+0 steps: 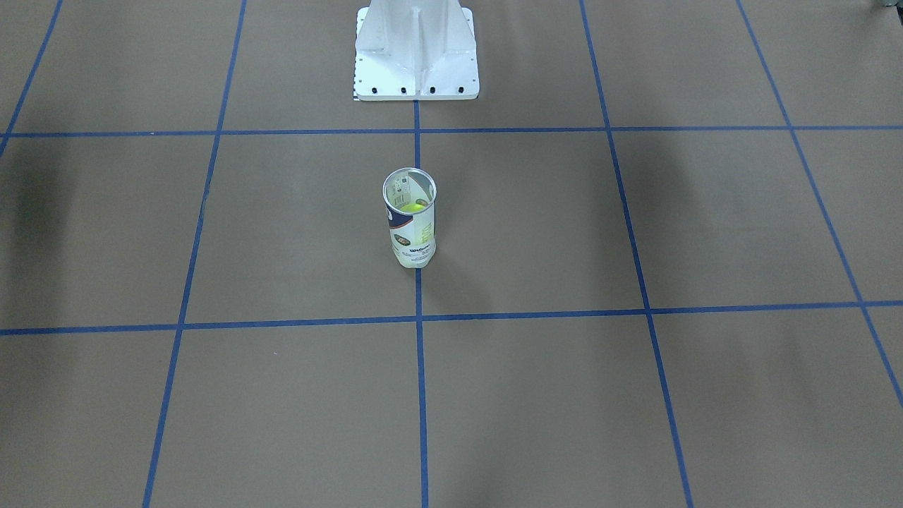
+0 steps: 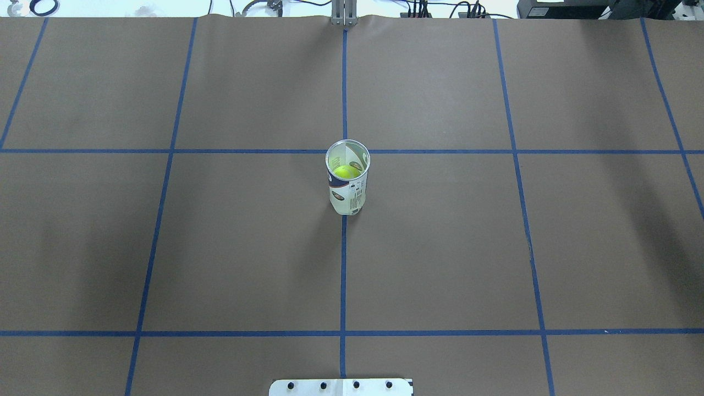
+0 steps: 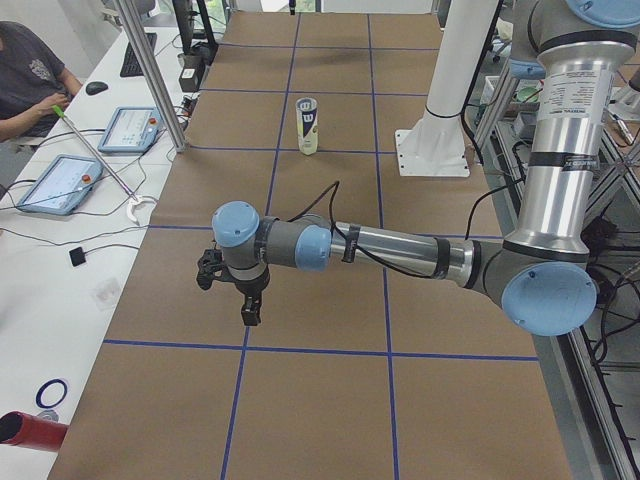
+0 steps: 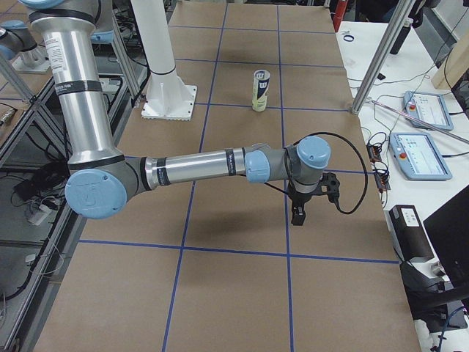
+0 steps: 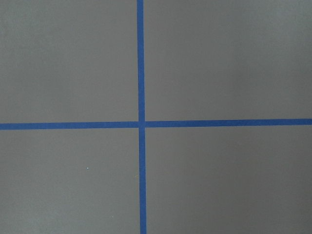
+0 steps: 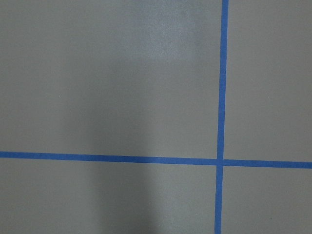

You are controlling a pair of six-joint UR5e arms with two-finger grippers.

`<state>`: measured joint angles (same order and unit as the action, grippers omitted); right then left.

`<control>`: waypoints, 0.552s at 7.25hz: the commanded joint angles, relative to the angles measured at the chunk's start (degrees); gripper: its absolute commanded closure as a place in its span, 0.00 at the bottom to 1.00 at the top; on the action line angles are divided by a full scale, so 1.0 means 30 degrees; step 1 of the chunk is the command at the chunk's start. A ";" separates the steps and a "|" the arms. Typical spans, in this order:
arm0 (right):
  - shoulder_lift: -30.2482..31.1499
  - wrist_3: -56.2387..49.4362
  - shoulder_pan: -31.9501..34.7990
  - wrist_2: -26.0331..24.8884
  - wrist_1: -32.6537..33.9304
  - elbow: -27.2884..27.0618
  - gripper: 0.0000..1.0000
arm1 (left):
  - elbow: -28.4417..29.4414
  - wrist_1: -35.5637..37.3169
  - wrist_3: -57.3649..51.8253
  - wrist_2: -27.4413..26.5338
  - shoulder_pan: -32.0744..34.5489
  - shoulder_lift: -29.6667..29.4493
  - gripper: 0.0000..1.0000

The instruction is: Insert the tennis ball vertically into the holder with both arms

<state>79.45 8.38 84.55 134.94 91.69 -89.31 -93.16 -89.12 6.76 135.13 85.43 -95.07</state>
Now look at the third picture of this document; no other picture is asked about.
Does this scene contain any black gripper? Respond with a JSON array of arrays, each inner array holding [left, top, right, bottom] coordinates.
[[196, 249, 270, 327]]

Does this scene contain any white tennis ball can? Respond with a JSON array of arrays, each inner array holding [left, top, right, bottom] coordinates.
[[295, 97, 318, 155]]

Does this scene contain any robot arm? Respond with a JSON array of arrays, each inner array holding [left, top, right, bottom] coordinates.
[[196, 1, 639, 336]]

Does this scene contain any black monitor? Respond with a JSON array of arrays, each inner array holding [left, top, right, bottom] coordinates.
[[172, 0, 219, 60]]

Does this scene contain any black box white label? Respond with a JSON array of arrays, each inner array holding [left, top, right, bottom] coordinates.
[[179, 55, 205, 93]]

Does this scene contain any white curved plastic piece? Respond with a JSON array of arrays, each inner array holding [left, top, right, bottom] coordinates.
[[126, 195, 157, 225]]

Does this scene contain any black keyboard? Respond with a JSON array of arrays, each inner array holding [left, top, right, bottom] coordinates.
[[119, 31, 159, 78]]

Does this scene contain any small black square pad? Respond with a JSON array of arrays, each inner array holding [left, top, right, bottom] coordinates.
[[69, 247, 86, 267]]

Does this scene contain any teach pendant far tablet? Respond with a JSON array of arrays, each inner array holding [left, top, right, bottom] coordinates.
[[98, 107, 163, 155]]

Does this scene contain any teach pendant tablet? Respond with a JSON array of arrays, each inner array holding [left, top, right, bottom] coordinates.
[[16, 154, 103, 216], [98, 107, 163, 155]]

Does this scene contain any black computer mouse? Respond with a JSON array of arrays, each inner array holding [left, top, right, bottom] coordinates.
[[85, 81, 109, 96]]

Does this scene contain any teach pendant near tablet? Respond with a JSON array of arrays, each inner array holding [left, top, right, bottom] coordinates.
[[16, 154, 103, 216]]

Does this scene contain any red cylinder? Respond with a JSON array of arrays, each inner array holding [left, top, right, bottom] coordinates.
[[1, 411, 68, 452]]

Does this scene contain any seated person grey shirt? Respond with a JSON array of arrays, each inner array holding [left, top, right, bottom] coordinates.
[[1, 21, 82, 141]]

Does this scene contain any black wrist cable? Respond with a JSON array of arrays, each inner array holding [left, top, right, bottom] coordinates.
[[287, 180, 524, 279]]

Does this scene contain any aluminium frame post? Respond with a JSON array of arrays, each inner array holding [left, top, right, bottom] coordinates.
[[114, 0, 186, 153]]

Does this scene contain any white pedestal column base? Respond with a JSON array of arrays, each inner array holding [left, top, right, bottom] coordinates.
[[395, 0, 499, 178]]

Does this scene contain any blue tape ring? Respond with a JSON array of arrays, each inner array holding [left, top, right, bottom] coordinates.
[[35, 378, 69, 410]]

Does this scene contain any metal rod green handle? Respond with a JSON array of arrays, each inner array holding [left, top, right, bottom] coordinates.
[[52, 105, 138, 203]]

